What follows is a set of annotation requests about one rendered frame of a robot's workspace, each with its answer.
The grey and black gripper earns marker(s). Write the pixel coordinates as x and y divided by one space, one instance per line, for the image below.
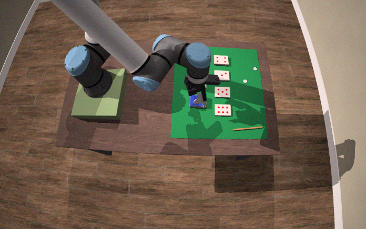
193 89

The white playing card with red pips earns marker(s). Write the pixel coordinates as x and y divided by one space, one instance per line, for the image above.
222 110
223 75
222 92
221 59

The green felt mat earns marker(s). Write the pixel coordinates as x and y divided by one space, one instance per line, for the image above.
246 101

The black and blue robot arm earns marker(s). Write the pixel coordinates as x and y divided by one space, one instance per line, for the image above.
104 38

